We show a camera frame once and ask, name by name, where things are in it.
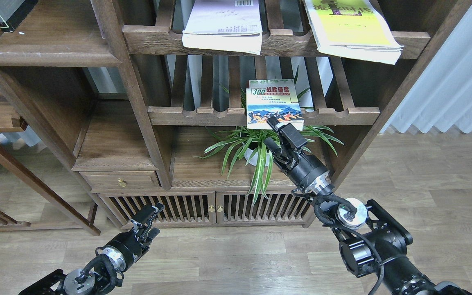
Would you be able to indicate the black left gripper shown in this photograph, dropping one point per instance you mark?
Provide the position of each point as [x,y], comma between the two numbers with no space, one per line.
[126,248]

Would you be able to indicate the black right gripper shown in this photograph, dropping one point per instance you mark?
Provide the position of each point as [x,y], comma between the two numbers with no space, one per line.
[306,171]

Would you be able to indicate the colourful cover paperback book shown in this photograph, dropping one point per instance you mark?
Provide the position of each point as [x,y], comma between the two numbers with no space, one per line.
[273,97]

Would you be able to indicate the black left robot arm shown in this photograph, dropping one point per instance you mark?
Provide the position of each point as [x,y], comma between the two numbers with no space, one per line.
[106,271]

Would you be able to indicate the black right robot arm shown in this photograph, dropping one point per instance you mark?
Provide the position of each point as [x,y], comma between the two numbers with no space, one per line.
[370,239]

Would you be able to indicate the white plant pot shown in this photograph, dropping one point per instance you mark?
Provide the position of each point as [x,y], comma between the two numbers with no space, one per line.
[252,155]

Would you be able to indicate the green spider plant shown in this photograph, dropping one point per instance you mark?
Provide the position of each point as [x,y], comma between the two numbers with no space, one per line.
[235,143]

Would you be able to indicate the brass drawer knob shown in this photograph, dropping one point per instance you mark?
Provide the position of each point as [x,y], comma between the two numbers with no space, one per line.
[121,183]

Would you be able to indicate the dark wooden bookshelf cabinet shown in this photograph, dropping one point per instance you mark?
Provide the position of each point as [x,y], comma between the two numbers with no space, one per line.
[111,90]

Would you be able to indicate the white lavender book stack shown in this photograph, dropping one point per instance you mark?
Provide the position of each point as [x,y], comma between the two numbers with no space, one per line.
[227,25]

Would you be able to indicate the yellow green magazine stack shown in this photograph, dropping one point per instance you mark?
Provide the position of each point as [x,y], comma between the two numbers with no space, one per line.
[352,29]

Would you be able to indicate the white pleated curtain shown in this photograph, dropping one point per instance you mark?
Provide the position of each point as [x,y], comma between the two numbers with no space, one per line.
[441,99]

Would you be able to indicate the dark book top left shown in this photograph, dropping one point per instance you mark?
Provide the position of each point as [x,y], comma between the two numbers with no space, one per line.
[13,12]

